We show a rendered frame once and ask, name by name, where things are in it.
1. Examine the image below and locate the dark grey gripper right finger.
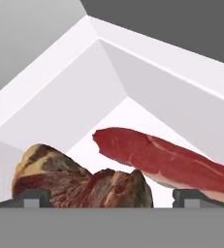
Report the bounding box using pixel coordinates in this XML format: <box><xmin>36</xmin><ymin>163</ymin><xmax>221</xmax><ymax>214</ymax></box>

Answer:
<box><xmin>172</xmin><ymin>188</ymin><xmax>224</xmax><ymax>208</ymax></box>

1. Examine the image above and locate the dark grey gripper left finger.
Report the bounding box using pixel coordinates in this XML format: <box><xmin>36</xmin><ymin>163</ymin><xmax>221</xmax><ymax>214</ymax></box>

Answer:
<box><xmin>0</xmin><ymin>188</ymin><xmax>51</xmax><ymax>208</ymax></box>

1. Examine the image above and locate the red raw steak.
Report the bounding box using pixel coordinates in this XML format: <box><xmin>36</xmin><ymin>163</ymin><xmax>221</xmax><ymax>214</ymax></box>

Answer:
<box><xmin>92</xmin><ymin>127</ymin><xmax>224</xmax><ymax>206</ymax></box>

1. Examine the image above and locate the brown cooked steak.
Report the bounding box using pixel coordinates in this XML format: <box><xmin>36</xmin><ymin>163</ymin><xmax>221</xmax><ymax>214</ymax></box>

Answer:
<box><xmin>11</xmin><ymin>143</ymin><xmax>154</xmax><ymax>208</ymax></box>

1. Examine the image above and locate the white tupperware container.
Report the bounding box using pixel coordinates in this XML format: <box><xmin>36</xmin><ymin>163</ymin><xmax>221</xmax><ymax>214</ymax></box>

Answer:
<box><xmin>0</xmin><ymin>15</ymin><xmax>224</xmax><ymax>208</ymax></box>

